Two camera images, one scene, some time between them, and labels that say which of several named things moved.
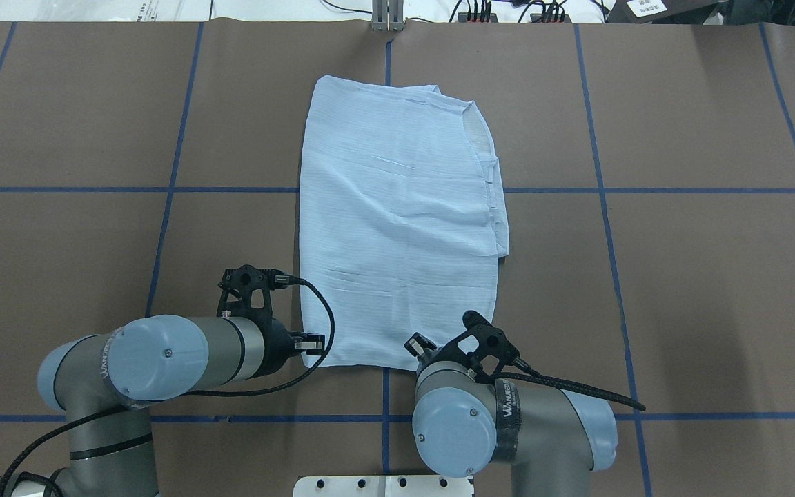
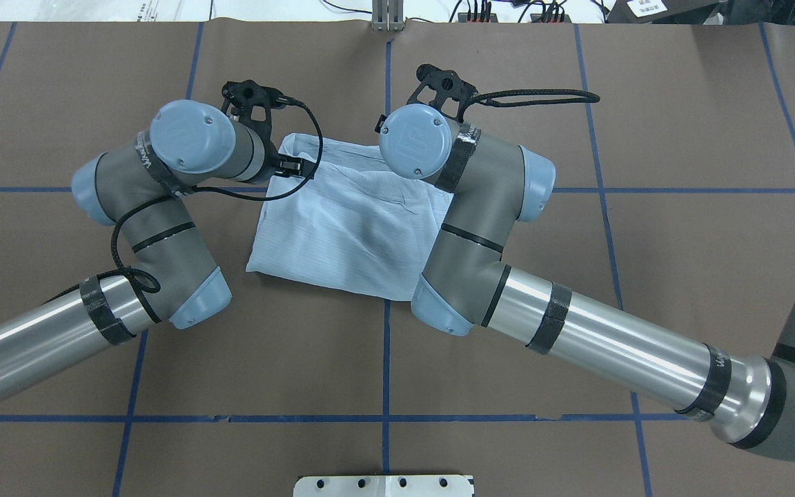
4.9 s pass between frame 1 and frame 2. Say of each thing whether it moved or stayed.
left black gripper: moved
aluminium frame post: stayed
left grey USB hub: stayed
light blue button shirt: moved
